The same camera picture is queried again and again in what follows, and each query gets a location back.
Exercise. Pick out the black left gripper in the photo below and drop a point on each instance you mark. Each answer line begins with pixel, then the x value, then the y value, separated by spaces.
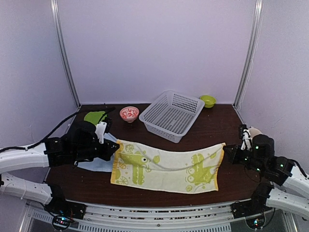
pixel 108 151

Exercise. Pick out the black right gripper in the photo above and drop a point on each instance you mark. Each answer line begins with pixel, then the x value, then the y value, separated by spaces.
pixel 232 158

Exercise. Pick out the green crocodile pattern towel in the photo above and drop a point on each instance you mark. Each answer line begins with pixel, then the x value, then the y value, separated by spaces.
pixel 140 166

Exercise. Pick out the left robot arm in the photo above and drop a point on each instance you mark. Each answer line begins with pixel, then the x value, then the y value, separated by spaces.
pixel 85 142

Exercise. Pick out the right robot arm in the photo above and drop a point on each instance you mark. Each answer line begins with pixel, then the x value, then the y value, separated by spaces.
pixel 288 185

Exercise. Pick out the light blue towel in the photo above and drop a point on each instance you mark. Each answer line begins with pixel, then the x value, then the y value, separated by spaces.
pixel 97 165

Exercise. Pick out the green round plate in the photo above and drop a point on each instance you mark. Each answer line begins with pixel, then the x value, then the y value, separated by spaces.
pixel 95 117

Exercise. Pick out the red white patterned bowl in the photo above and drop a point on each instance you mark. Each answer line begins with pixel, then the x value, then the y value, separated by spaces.
pixel 129 114

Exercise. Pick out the small lime green bowl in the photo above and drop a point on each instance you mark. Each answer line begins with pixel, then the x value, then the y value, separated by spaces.
pixel 209 101

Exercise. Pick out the white perforated plastic basket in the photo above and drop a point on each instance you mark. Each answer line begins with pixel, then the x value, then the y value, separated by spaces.
pixel 171 115

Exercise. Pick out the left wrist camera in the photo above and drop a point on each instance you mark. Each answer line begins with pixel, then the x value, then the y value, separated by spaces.
pixel 103 130

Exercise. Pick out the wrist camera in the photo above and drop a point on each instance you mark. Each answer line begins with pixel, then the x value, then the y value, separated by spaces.
pixel 103 130
pixel 245 136

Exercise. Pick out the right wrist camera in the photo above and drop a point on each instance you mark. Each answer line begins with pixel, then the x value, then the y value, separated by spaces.
pixel 245 136

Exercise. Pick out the aluminium front rail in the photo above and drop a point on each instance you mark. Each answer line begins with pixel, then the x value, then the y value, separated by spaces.
pixel 200 218

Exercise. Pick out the right aluminium corner post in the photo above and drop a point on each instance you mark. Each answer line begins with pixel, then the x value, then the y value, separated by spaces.
pixel 248 64

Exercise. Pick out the aluminium corner post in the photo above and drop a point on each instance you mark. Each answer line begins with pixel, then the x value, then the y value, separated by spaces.
pixel 248 64
pixel 63 52

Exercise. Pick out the left aluminium corner post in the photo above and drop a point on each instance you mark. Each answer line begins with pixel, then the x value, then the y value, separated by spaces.
pixel 63 52

